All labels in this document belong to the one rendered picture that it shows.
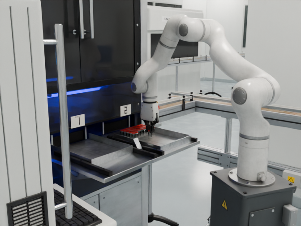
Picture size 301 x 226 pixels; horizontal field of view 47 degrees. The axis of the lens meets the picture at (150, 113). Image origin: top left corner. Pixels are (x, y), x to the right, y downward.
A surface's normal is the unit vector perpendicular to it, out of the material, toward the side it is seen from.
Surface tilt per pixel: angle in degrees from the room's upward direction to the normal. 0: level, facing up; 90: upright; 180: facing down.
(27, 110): 90
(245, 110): 127
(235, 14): 90
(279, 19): 90
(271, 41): 90
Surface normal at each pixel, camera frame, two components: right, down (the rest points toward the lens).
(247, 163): -0.61, 0.18
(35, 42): 0.69, 0.16
